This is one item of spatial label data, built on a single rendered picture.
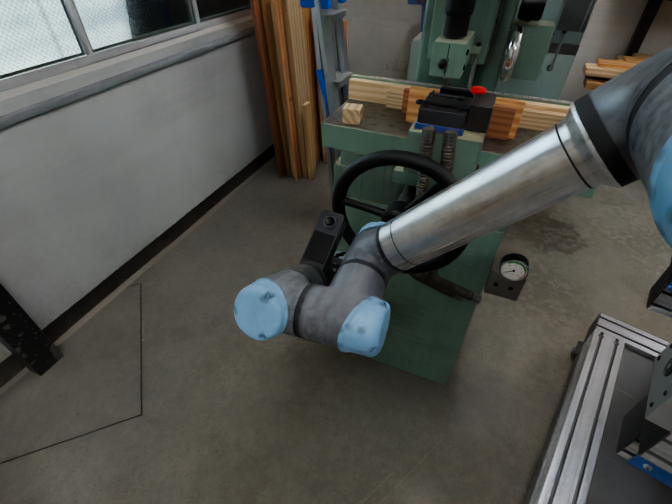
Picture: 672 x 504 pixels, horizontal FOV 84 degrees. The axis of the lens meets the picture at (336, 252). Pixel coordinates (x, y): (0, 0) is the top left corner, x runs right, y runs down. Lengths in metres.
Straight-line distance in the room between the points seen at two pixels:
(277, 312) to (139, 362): 1.23
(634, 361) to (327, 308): 1.24
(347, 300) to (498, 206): 0.21
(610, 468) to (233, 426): 1.09
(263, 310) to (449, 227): 0.25
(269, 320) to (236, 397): 1.00
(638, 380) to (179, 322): 1.64
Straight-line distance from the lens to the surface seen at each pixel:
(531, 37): 1.12
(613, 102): 0.42
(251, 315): 0.49
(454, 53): 0.93
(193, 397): 1.50
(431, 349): 1.33
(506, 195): 0.44
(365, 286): 0.49
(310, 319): 0.47
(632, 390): 1.48
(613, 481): 1.30
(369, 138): 0.90
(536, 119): 1.00
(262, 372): 1.48
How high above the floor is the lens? 1.26
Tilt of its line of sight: 42 degrees down
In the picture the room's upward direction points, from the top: straight up
